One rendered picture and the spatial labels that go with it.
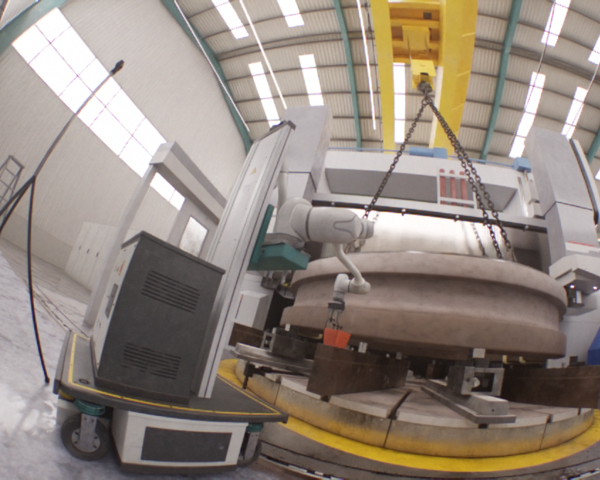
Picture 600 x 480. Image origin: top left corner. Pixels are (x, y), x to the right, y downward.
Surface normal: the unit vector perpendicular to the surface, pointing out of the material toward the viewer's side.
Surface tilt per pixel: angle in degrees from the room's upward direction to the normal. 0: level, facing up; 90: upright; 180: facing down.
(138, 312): 90
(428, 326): 90
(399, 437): 90
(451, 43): 180
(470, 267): 90
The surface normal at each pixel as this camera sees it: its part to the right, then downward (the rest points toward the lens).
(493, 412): -0.25, -0.42
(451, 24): -0.24, 0.90
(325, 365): -0.60, -0.43
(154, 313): 0.71, -0.09
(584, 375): -0.96, -0.27
